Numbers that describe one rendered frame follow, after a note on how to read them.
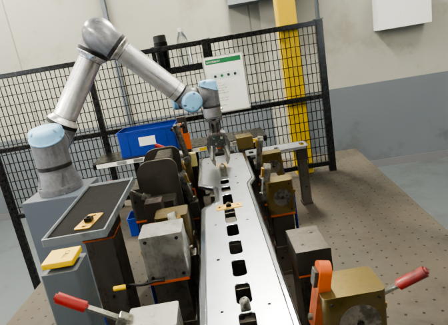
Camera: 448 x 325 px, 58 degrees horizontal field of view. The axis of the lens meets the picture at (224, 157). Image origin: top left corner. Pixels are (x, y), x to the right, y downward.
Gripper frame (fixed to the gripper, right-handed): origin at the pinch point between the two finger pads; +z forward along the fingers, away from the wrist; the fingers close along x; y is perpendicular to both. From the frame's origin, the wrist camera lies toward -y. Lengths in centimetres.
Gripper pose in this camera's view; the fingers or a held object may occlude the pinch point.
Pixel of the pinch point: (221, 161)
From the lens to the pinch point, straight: 174.5
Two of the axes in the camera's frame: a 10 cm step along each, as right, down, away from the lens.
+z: 1.6, 9.5, 2.8
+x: 9.9, -1.7, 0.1
